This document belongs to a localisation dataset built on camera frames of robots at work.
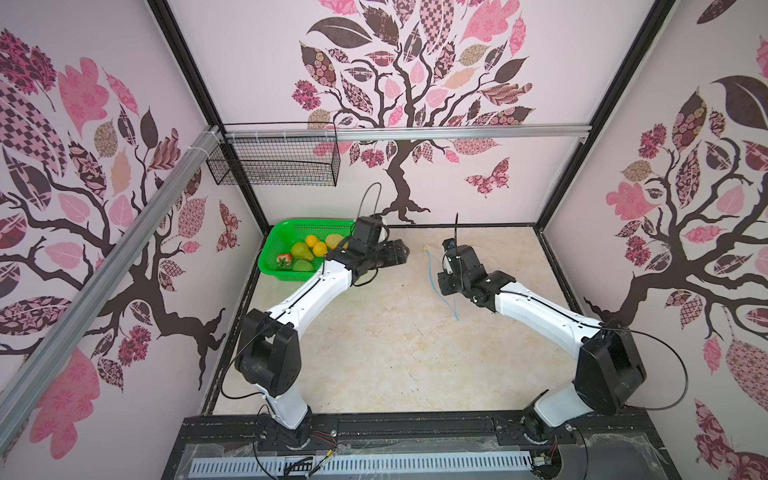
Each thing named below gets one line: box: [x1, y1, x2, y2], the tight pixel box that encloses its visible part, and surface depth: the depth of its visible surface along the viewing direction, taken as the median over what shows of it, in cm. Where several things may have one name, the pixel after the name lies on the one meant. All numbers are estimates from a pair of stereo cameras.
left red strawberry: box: [276, 253, 293, 268], surface depth 106 cm
